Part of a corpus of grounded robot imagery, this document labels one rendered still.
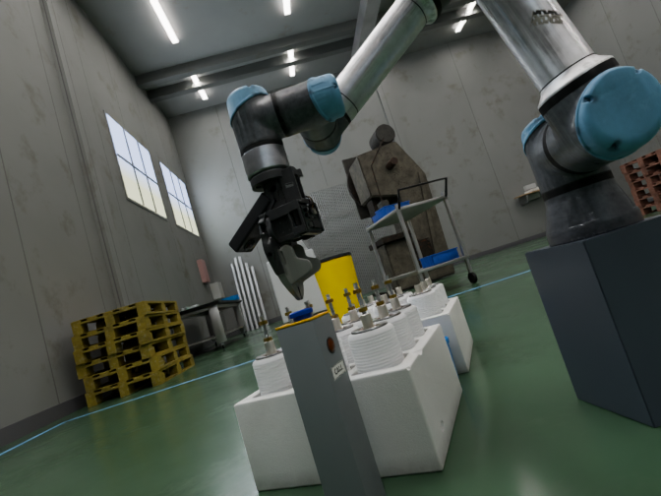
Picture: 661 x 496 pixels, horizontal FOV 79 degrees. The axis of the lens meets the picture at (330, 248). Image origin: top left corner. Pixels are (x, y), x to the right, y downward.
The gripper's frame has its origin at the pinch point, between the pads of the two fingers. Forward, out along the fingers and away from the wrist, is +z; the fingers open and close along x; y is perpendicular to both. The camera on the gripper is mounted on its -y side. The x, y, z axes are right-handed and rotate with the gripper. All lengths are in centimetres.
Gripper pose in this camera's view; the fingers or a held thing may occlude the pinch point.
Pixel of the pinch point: (294, 293)
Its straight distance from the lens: 68.1
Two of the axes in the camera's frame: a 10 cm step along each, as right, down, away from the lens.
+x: 3.9, -0.2, 9.2
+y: 8.7, -3.2, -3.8
